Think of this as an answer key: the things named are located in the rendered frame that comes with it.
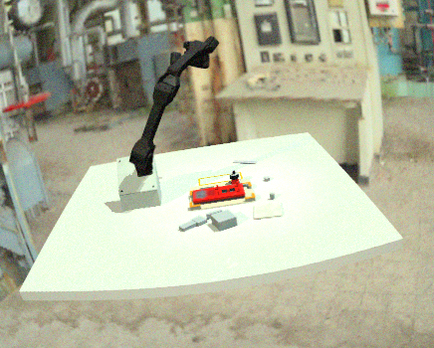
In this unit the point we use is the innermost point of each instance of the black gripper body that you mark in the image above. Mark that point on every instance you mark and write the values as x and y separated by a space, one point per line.
175 56

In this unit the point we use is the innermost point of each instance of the black toy wheel with grey hub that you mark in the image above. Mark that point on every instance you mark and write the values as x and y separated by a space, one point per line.
234 176

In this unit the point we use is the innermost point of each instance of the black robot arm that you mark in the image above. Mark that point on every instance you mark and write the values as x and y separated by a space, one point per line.
142 152

